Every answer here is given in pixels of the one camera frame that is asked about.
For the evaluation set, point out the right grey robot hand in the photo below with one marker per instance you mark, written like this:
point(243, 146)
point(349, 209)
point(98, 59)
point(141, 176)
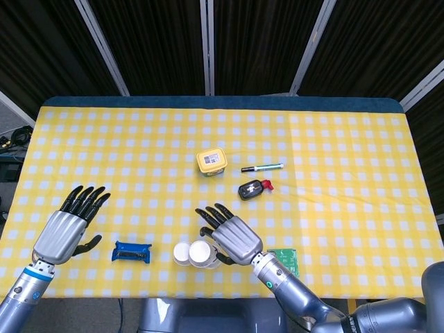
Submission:
point(237, 239)

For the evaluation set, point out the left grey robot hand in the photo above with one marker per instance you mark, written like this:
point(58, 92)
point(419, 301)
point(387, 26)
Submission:
point(59, 239)

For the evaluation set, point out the paper cup with blue print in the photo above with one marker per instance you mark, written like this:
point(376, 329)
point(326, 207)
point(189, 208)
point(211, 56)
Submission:
point(200, 251)

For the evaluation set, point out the paper cup with fern print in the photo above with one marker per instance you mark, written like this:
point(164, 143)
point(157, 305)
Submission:
point(180, 255)

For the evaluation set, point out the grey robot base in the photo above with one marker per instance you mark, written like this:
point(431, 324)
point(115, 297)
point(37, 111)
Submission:
point(208, 319)

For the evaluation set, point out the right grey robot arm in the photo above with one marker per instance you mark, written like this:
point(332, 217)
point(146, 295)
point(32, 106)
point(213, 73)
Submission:
point(295, 295)

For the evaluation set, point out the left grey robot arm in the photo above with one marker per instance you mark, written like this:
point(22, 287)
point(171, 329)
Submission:
point(24, 298)

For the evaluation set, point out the paper cup with circle-slash mark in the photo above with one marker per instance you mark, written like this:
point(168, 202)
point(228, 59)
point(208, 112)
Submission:
point(211, 266)

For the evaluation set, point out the black bottle with red cap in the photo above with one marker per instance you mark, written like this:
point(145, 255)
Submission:
point(249, 190)

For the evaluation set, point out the green tea sachet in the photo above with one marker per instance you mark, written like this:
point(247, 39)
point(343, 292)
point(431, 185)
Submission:
point(289, 258)

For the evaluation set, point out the blue snack packet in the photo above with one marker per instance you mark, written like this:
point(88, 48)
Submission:
point(132, 253)

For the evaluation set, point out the white marker with black cap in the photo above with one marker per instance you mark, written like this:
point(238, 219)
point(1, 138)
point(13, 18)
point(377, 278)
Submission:
point(263, 168)

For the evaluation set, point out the green tub with yellow lid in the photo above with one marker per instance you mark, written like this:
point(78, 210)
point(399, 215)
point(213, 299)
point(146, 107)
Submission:
point(211, 161)

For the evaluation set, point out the black floor box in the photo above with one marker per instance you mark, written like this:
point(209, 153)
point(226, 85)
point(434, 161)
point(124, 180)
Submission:
point(8, 171)

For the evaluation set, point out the yellow checkered tablecloth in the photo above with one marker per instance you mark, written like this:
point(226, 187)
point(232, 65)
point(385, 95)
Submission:
point(156, 194)

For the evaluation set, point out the teal table cover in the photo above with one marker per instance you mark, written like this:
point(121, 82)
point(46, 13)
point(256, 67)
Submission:
point(243, 102)

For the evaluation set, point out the dark ribbed screen panel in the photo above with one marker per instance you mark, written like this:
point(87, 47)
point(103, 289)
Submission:
point(374, 45)
point(156, 45)
point(260, 45)
point(45, 52)

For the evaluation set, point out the white screen post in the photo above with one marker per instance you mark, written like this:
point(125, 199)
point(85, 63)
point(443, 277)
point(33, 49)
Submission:
point(100, 45)
point(310, 45)
point(207, 45)
point(423, 86)
point(15, 107)

